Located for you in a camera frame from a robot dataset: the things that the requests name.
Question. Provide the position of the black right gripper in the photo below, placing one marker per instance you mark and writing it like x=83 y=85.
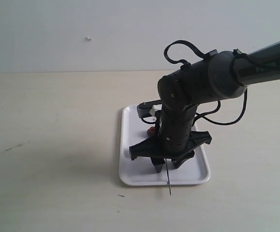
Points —
x=177 y=150

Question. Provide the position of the thin metal skewer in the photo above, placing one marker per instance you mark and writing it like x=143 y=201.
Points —
x=168 y=177

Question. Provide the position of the red berry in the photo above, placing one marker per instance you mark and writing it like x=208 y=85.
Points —
x=151 y=131

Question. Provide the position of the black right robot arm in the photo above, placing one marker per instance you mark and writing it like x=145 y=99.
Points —
x=217 y=76

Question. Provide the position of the white rectangular plastic tray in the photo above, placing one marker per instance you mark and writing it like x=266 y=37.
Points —
x=141 y=171

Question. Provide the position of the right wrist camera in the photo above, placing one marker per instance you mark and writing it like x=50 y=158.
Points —
x=148 y=108

